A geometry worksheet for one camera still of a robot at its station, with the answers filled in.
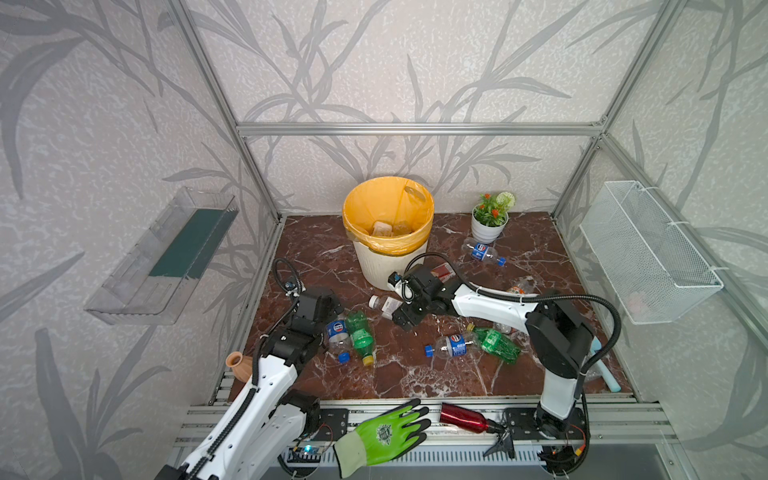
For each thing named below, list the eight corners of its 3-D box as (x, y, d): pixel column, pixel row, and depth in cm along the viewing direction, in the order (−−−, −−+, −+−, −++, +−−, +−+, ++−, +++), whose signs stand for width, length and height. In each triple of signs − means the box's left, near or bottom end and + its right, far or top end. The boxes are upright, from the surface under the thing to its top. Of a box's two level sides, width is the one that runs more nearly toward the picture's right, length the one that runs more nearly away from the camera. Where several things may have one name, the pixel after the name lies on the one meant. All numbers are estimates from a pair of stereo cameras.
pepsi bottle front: (424, 358, 87) (425, 351, 82) (424, 341, 90) (425, 334, 85) (473, 358, 87) (476, 352, 82) (470, 341, 90) (474, 334, 85)
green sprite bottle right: (461, 337, 90) (463, 332, 87) (470, 321, 93) (472, 316, 90) (512, 368, 84) (516, 364, 81) (520, 350, 87) (523, 346, 85)
